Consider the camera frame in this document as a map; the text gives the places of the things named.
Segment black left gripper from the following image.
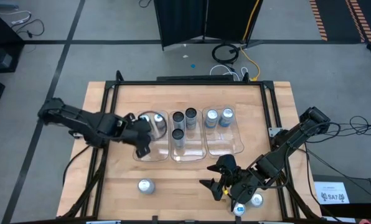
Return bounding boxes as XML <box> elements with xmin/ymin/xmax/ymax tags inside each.
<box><xmin>120</xmin><ymin>113</ymin><xmax>152</xmax><ymax>158</ymax></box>

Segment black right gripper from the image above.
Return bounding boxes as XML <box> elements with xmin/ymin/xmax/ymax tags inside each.
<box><xmin>199</xmin><ymin>154</ymin><xmax>269</xmax><ymax>202</ymax></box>

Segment clear plastic bin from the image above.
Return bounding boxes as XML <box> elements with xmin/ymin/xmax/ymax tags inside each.
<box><xmin>131</xmin><ymin>111</ymin><xmax>170</xmax><ymax>163</ymax></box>
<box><xmin>202</xmin><ymin>105</ymin><xmax>245</xmax><ymax>158</ymax></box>
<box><xmin>169</xmin><ymin>109</ymin><xmax>207</xmax><ymax>163</ymax></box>

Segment white blue Spindrift lemon can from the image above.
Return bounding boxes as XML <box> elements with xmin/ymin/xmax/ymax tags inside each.
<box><xmin>232</xmin><ymin>202</ymin><xmax>247</xmax><ymax>218</ymax></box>
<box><xmin>219</xmin><ymin>107</ymin><xmax>235</xmax><ymax>128</ymax></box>
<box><xmin>249</xmin><ymin>192</ymin><xmax>265</xmax><ymax>208</ymax></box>
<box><xmin>204</xmin><ymin>108</ymin><xmax>220</xmax><ymax>129</ymax></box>

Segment silver lidded soda can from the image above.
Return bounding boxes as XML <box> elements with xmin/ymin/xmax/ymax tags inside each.
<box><xmin>138</xmin><ymin>178</ymin><xmax>156</xmax><ymax>195</ymax></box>

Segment black bar behind table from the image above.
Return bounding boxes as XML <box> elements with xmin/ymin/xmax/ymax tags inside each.
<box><xmin>156</xmin><ymin>75</ymin><xmax>235</xmax><ymax>83</ymax></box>

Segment white SA7 paper sign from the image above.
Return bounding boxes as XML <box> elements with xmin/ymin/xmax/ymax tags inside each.
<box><xmin>314</xmin><ymin>182</ymin><xmax>350</xmax><ymax>205</ymax></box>

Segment black folding screen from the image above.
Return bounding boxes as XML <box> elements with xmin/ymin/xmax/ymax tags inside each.
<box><xmin>153</xmin><ymin>0</ymin><xmax>265</xmax><ymax>51</ymax></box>

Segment black box under sign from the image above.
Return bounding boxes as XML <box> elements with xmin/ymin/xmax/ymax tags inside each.
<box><xmin>312</xmin><ymin>174</ymin><xmax>371</xmax><ymax>224</ymax></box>

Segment black mat orange stripes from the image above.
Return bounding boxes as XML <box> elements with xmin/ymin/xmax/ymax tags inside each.
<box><xmin>309</xmin><ymin>0</ymin><xmax>371</xmax><ymax>44</ymax></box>

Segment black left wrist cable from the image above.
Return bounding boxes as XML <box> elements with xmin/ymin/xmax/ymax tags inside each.
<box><xmin>137</xmin><ymin>110</ymin><xmax>168</xmax><ymax>141</ymax></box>

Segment black aluminium table frame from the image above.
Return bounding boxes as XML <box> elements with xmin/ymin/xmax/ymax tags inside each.
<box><xmin>57</xmin><ymin>70</ymin><xmax>323</xmax><ymax>224</ymax></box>

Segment white floor cables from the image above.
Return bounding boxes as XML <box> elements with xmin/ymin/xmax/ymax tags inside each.
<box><xmin>209</xmin><ymin>64</ymin><xmax>249</xmax><ymax>82</ymax></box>

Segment coiled black cable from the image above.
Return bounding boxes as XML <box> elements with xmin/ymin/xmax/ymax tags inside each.
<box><xmin>211</xmin><ymin>42</ymin><xmax>240</xmax><ymax>65</ymax></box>

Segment yellow cable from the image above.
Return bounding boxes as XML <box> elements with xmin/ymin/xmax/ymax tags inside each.
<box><xmin>240</xmin><ymin>0</ymin><xmax>261</xmax><ymax>82</ymax></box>

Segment thin black floor cable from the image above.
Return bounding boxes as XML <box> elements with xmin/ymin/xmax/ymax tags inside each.
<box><xmin>16</xmin><ymin>19</ymin><xmax>45</xmax><ymax>39</ymax></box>

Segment white cable with adapter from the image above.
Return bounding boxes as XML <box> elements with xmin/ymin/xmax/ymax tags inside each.
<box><xmin>0</xmin><ymin>10</ymin><xmax>32</xmax><ymax>26</ymax></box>

